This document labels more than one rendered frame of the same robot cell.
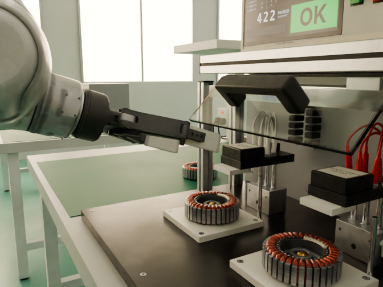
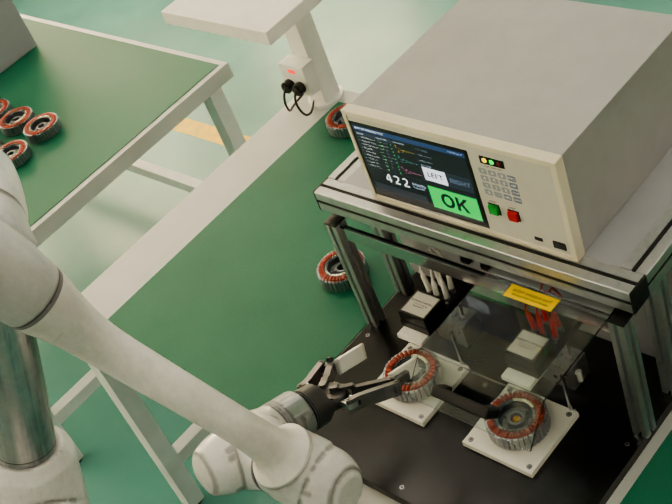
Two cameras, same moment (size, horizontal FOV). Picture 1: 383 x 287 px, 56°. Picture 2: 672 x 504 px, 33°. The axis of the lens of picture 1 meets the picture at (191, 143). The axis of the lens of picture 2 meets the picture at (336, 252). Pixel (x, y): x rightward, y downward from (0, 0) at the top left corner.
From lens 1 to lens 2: 1.54 m
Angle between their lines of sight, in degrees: 29
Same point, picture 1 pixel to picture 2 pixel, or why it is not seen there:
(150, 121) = (370, 397)
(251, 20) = (377, 174)
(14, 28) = (355, 476)
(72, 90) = (306, 412)
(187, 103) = not seen: outside the picture
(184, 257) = (421, 451)
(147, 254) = (388, 463)
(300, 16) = (441, 198)
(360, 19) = (503, 225)
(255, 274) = (488, 449)
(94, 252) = not seen: hidden behind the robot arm
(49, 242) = (139, 419)
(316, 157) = not seen: hidden behind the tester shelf
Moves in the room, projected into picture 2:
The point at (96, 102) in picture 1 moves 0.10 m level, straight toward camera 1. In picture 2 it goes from (321, 405) to (354, 437)
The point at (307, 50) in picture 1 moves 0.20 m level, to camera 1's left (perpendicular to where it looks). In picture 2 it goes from (463, 243) to (356, 295)
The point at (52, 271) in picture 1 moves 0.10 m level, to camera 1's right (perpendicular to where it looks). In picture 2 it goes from (160, 448) to (195, 431)
